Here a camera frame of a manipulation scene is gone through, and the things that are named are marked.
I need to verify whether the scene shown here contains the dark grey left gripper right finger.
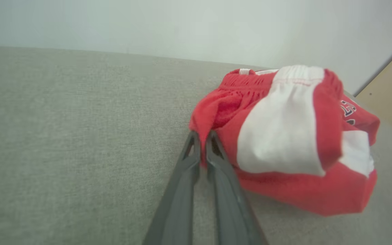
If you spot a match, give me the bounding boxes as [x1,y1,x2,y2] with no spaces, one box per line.
[205,131,268,245]

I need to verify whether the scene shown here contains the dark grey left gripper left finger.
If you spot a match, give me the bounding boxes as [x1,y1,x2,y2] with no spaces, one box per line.
[143,131,202,245]

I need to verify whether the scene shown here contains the grey fabric sofa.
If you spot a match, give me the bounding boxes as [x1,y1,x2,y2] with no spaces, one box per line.
[0,45,392,245]

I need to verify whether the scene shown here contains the red and white shorts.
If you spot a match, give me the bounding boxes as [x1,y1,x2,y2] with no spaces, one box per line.
[189,65,381,216]

